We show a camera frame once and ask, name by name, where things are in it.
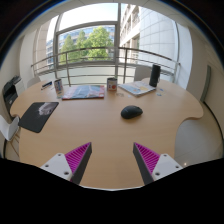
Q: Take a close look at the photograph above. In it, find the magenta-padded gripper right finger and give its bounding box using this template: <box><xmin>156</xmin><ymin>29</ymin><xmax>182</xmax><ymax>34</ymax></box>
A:
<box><xmin>132</xmin><ymin>142</ymin><xmax>184</xmax><ymax>186</ymax></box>

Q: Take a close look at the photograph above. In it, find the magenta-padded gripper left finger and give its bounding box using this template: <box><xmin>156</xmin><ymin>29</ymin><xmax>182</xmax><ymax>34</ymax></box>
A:
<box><xmin>39</xmin><ymin>141</ymin><xmax>93</xmax><ymax>185</ymax></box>

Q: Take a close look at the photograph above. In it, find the black computer mouse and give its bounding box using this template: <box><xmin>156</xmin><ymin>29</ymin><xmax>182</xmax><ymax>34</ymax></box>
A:
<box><xmin>120</xmin><ymin>105</ymin><xmax>144</xmax><ymax>120</ymax></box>

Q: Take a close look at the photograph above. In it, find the black mouse pad with print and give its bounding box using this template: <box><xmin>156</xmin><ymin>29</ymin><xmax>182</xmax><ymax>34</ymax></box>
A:
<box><xmin>17</xmin><ymin>101</ymin><xmax>60</xmax><ymax>134</ymax></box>

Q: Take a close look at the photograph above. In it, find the white chair with wooden legs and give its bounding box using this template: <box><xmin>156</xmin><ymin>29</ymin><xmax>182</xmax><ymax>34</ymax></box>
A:
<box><xmin>0</xmin><ymin>114</ymin><xmax>21</xmax><ymax>143</ymax></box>

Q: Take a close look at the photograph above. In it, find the red and black magazine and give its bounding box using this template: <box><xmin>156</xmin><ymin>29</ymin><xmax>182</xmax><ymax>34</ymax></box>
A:
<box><xmin>61</xmin><ymin>84</ymin><xmax>106</xmax><ymax>101</ymax></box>

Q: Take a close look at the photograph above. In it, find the blue and yellow picture book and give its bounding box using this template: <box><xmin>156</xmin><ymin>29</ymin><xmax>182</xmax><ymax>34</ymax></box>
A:
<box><xmin>117</xmin><ymin>80</ymin><xmax>157</xmax><ymax>98</ymax></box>

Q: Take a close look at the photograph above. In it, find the black cylinder speaker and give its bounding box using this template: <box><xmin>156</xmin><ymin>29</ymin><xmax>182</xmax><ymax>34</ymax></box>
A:
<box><xmin>148</xmin><ymin>64</ymin><xmax>162</xmax><ymax>88</ymax></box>

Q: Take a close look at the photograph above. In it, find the black office printer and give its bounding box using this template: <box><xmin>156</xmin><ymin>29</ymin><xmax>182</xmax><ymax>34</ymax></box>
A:
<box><xmin>2</xmin><ymin>75</ymin><xmax>23</xmax><ymax>113</ymax></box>

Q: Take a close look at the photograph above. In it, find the metal balcony railing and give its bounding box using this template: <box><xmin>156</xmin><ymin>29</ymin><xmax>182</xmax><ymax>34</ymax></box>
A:
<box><xmin>30</xmin><ymin>46</ymin><xmax>181</xmax><ymax>88</ymax></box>

